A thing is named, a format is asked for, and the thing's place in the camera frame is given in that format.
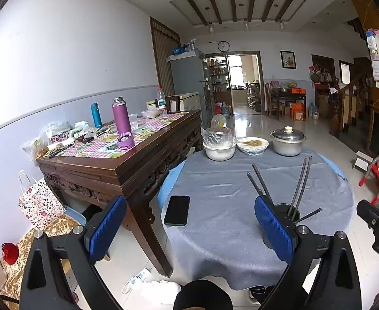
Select dark chopstick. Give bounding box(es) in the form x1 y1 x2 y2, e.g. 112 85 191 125
247 172 266 197
295 208 322 225
252 163 273 203
291 155 313 221
287 158 307 217

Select black utensil holder cup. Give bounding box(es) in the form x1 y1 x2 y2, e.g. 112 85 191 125
263 204 301 249

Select dark carved wooden table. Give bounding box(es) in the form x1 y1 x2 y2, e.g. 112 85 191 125
38 111 202 277

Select patterned paper gift bag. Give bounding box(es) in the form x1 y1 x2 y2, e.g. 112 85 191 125
18 170 66 230

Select black smartphone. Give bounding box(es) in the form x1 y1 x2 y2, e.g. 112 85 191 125
164 195 190 227

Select grey table cloth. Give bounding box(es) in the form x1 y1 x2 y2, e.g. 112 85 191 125
158 148 355 290

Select pink checkered table mat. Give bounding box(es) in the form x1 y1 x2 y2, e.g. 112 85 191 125
59 112 188 158

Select purple thermos lid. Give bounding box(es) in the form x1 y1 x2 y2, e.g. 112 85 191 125
117 131 135 150

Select steel pot with lid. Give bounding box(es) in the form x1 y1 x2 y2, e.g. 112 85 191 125
270 126 306 157

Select purple thermos bottle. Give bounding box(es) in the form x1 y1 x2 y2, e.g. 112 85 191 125
112 97 131 134

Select patterned bowl with food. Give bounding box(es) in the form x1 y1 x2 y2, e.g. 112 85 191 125
236 136 269 156

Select clear plastic cup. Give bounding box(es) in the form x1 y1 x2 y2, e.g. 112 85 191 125
129 113 138 129

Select blue thermos bottle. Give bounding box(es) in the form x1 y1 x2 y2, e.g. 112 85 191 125
91 102 103 129

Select white bowl with plastic bag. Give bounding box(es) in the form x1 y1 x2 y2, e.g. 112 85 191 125
201 127 236 162

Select clear plastic water bottle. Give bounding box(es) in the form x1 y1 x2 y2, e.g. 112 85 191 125
157 87 167 111

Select small round yellow fan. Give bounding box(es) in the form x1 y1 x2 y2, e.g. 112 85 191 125
210 114 227 127

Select dark dining table far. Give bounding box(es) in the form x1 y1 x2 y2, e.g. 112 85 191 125
270 89 307 120

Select white chest freezer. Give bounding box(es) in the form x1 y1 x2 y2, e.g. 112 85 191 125
145 92 202 112

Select grey refrigerator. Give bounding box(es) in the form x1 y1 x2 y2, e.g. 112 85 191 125
167 48 213 129

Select framed wall picture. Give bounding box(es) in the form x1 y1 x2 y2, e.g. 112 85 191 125
281 50 297 69

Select round wall clock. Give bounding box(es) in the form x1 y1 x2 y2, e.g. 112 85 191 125
217 41 230 52

